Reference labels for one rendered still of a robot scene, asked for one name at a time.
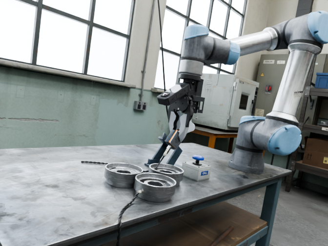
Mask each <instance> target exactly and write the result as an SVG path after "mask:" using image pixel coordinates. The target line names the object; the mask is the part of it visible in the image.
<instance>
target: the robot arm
mask: <svg viewBox="0 0 328 246"><path fill-rule="evenodd" d="M183 41H184V42H183V48H182V55H181V62H180V68H179V73H180V74H179V79H182V80H183V82H179V83H178V84H176V85H175V86H173V87H171V88H170V89H168V90H167V91H165V92H163V93H162V94H160V95H159V96H157V99H158V103H159V104H162V105H166V106H169V109H168V123H169V129H170V131H171V130H172V129H173V130H177V129H179V131H180V132H179V135H178V137H179V141H180V142H182V141H183V139H184V138H185V136H186V134H187V133H189V132H191V131H194V129H195V125H194V124H193V123H192V121H191V119H192V117H193V113H197V112H198V113H203V108H204V102H205V98H203V97H201V94H202V88H203V82H204V80H203V79H201V77H200V76H202V73H203V67H204V66H205V65H212V64H218V63H221V64H224V65H234V64H235V63H236V62H237V60H238V59H239V57H240V56H244V55H248V54H252V53H256V52H260V51H263V50H266V51H273V50H280V49H289V51H290V56H289V59H288V61H287V65H286V68H285V72H284V75H283V78H282V81H281V84H280V87H279V91H278V94H277V97H276V100H275V103H274V107H273V110H272V112H271V113H269V114H267V115H266V117H260V116H243V117H241V119H240V123H239V129H238V135H237V141H236V146H235V150H234V152H233V153H232V155H231V157H230V159H229V161H228V166H229V167H231V168H233V169H236V170H238V171H242V172H246V173H252V174H263V173H264V170H265V165H264V159H263V151H264V150H265V151H268V152H270V153H272V154H278V155H282V156H285V155H289V154H291V153H292V152H294V151H295V150H296V149H297V148H298V146H299V145H300V142H301V139H302V135H301V131H300V129H299V128H298V124H299V123H298V121H297V120H296V115H297V112H298V109H299V106H300V103H301V100H302V96H303V93H304V90H305V87H306V84H307V81H308V77H309V74H310V71H311V68H312V65H313V62H314V59H315V56H317V55H318V54H320V53H321V52H322V49H323V46H324V44H327V43H328V12H326V11H317V12H311V13H309V14H306V15H303V16H300V17H296V18H293V19H289V20H287V21H284V22H282V23H280V24H277V25H274V26H272V27H268V28H265V29H264V30H263V31H262V32H258V33H253V34H249V35H245V36H240V37H236V38H232V39H228V40H222V39H219V38H215V37H212V36H209V29H208V28H207V27H205V26H203V25H199V24H192V25H189V26H188V27H187V28H186V30H185V33H184V39H183ZM201 102H203V105H202V109H201V110H200V103H201ZM179 111H181V112H182V113H184V114H183V115H181V113H180V112H179Z"/></svg>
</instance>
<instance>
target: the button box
mask: <svg viewBox="0 0 328 246"><path fill-rule="evenodd" d="M182 169H183V170H184V175H183V176H184V177H187V178H189V179H192V180H194V181H197V182H198V181H203V180H207V179H209V177H210V171H211V166H209V165H206V164H203V163H200V162H199V164H197V163H196V161H190V162H183V165H182Z"/></svg>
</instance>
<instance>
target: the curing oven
mask: <svg viewBox="0 0 328 246"><path fill-rule="evenodd" d="M200 77H201V79H203V80H204V82H203V88H202V94H201V97H203V98H205V102H204V108H203V113H198V112H197V113H193V117H192V119H191V121H192V123H193V124H194V125H195V123H197V124H201V125H206V126H211V127H215V128H219V129H223V132H226V130H238V129H239V123H240V119H241V117H243V116H253V115H254V110H255V104H256V99H257V94H258V88H259V83H258V82H254V81H251V80H249V79H246V78H243V77H240V76H237V75H230V74H209V73H203V74H202V76H200Z"/></svg>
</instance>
